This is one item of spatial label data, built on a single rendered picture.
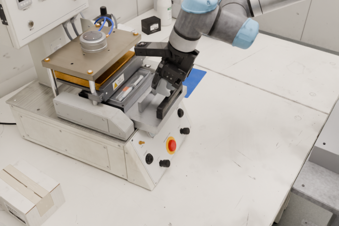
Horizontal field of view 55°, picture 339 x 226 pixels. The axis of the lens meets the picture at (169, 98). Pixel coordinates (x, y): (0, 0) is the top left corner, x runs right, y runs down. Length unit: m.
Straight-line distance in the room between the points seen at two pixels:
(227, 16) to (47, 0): 0.53
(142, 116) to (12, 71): 0.77
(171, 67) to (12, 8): 0.44
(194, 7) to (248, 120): 0.66
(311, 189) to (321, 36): 2.37
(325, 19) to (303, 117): 2.00
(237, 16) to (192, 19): 0.11
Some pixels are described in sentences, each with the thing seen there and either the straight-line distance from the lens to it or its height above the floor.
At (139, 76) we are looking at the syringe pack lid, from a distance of 1.07.
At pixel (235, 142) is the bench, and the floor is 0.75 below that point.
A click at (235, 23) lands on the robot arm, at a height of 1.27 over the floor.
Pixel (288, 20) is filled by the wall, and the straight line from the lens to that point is 3.40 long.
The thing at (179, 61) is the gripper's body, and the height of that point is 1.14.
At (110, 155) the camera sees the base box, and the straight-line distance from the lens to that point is 1.03.
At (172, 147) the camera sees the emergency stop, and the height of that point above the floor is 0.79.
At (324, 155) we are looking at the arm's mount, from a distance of 1.19.
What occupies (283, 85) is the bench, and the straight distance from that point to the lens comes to 1.54.
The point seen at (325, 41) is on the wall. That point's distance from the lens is 3.37.
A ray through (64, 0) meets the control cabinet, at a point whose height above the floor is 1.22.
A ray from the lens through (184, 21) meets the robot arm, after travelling 0.80.
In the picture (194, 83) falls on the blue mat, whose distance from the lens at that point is 1.47.
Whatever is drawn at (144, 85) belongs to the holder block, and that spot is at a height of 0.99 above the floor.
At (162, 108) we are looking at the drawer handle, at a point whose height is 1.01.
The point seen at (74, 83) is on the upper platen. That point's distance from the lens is 1.03.
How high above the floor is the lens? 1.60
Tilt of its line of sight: 38 degrees down
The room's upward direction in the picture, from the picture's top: straight up
